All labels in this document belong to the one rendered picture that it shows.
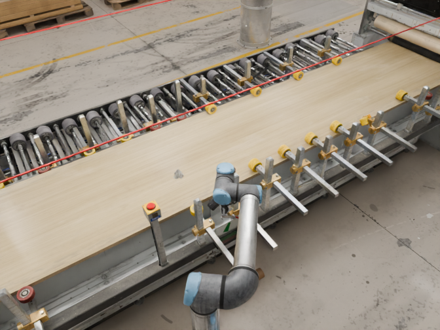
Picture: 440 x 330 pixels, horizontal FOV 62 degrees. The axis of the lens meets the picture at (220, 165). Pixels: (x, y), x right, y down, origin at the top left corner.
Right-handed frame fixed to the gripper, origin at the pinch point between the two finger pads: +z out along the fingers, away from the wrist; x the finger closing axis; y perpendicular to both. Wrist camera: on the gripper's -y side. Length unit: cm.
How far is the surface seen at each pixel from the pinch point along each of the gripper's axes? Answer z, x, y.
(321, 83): 10, 81, 156
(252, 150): 9, 43, 53
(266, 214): 29.9, 3.9, 36.5
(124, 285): 28, 7, -63
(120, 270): 36, 23, -61
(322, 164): 12, 7, 87
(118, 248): 22, 28, -57
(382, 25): -4, 112, 268
